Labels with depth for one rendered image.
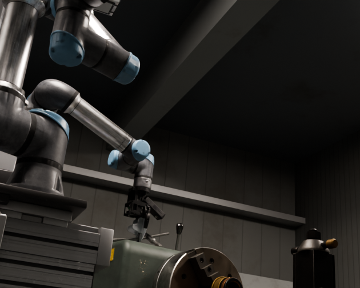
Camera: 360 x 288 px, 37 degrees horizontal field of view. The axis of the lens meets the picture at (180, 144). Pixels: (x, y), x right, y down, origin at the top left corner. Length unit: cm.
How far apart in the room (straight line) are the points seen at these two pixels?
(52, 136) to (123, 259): 72
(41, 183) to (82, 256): 20
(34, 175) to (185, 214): 400
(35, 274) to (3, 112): 38
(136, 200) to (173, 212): 306
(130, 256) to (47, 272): 72
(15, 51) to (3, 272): 53
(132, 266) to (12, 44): 92
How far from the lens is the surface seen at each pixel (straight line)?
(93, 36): 122
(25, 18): 148
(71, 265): 130
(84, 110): 204
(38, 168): 134
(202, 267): 188
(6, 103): 134
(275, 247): 569
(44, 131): 137
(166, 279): 188
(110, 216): 498
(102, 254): 132
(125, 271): 196
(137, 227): 216
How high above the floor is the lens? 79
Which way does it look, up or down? 24 degrees up
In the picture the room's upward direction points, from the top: 5 degrees clockwise
